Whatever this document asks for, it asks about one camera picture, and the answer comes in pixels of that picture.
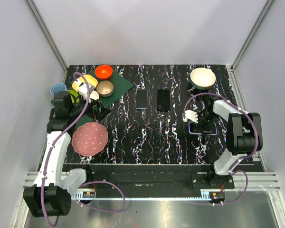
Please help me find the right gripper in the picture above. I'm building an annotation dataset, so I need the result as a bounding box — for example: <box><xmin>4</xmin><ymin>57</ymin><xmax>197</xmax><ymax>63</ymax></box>
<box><xmin>192</xmin><ymin>110</ymin><xmax>218</xmax><ymax>135</ymax></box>

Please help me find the lime green plate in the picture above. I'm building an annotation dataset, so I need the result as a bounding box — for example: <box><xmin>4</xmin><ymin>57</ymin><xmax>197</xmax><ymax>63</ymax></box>
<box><xmin>68</xmin><ymin>89</ymin><xmax>80</xmax><ymax>104</ymax></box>

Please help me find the bronze metal bowl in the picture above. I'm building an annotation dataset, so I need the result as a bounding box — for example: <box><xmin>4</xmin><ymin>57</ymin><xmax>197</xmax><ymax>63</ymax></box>
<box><xmin>96</xmin><ymin>80</ymin><xmax>114</xmax><ymax>97</ymax></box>

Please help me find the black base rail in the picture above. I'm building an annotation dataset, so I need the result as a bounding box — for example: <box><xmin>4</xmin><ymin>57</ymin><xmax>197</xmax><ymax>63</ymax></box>
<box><xmin>62</xmin><ymin>163</ymin><xmax>235</xmax><ymax>200</ymax></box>

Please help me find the small white bowl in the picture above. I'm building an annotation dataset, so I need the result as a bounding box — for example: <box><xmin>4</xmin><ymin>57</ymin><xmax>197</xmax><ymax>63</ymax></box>
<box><xmin>90</xmin><ymin>90</ymin><xmax>100</xmax><ymax>101</ymax></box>

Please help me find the left aluminium frame post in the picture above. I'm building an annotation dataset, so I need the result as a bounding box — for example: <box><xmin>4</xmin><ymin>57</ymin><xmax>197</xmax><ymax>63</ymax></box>
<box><xmin>24</xmin><ymin>0</ymin><xmax>68</xmax><ymax>72</ymax></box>

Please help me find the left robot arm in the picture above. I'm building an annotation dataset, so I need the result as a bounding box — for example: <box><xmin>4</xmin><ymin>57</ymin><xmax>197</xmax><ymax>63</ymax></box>
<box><xmin>23</xmin><ymin>91</ymin><xmax>108</xmax><ymax>218</ymax></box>

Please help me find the large white bowl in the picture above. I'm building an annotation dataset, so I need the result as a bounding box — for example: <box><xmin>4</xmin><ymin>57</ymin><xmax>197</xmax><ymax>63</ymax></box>
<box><xmin>190</xmin><ymin>67</ymin><xmax>216</xmax><ymax>90</ymax></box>

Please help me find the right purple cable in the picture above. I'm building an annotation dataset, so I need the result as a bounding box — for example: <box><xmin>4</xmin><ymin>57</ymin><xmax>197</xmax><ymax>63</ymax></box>
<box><xmin>182</xmin><ymin>92</ymin><xmax>259</xmax><ymax>174</ymax></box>

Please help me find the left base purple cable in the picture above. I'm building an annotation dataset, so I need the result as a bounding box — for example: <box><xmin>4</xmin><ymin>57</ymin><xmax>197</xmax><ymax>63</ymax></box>
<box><xmin>78</xmin><ymin>180</ymin><xmax>128</xmax><ymax>213</ymax></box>

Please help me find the pink dotted plate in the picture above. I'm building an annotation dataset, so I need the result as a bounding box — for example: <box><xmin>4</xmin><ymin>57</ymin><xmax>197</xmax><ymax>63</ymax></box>
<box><xmin>71</xmin><ymin>122</ymin><xmax>108</xmax><ymax>156</ymax></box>

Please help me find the yellow square plate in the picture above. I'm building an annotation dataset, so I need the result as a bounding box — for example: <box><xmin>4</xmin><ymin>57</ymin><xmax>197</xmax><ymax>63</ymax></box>
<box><xmin>72</xmin><ymin>75</ymin><xmax>98</xmax><ymax>91</ymax></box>

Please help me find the black phone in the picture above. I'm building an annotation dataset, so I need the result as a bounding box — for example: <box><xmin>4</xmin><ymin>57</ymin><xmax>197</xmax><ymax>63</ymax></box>
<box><xmin>135</xmin><ymin>89</ymin><xmax>148</xmax><ymax>109</ymax></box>

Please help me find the right aluminium frame post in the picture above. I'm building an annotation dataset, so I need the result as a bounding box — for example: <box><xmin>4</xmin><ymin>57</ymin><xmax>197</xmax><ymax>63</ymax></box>
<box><xmin>230</xmin><ymin>0</ymin><xmax>276</xmax><ymax>69</ymax></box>

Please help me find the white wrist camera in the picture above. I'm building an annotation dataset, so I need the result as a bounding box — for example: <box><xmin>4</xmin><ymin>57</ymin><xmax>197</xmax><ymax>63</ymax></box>
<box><xmin>75</xmin><ymin>80</ymin><xmax>95</xmax><ymax>100</ymax></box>
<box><xmin>182</xmin><ymin>110</ymin><xmax>199</xmax><ymax>124</ymax></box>

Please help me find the red bowl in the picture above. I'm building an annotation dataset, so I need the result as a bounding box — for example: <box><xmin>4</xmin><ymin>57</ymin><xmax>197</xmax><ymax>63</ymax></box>
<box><xmin>95</xmin><ymin>65</ymin><xmax>113</xmax><ymax>80</ymax></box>

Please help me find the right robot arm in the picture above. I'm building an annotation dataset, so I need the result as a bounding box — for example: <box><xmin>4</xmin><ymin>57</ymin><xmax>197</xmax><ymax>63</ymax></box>
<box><xmin>189</xmin><ymin>93</ymin><xmax>263</xmax><ymax>188</ymax></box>

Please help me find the aluminium frame post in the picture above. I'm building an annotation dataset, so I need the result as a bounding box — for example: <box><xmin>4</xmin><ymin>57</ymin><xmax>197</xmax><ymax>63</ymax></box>
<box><xmin>24</xmin><ymin>0</ymin><xmax>68</xmax><ymax>72</ymax></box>
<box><xmin>230</xmin><ymin>0</ymin><xmax>276</xmax><ymax>69</ymax></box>

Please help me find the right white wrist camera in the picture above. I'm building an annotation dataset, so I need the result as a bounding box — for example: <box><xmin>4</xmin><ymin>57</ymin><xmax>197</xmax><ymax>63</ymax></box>
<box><xmin>182</xmin><ymin>110</ymin><xmax>199</xmax><ymax>124</ymax></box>

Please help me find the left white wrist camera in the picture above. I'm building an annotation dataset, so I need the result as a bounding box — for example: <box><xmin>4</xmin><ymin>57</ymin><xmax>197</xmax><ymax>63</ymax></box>
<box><xmin>75</xmin><ymin>80</ymin><xmax>95</xmax><ymax>100</ymax></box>

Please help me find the blue cup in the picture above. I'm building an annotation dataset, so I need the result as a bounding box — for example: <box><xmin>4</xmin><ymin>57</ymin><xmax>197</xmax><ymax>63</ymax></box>
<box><xmin>50</xmin><ymin>83</ymin><xmax>67</xmax><ymax>95</ymax></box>

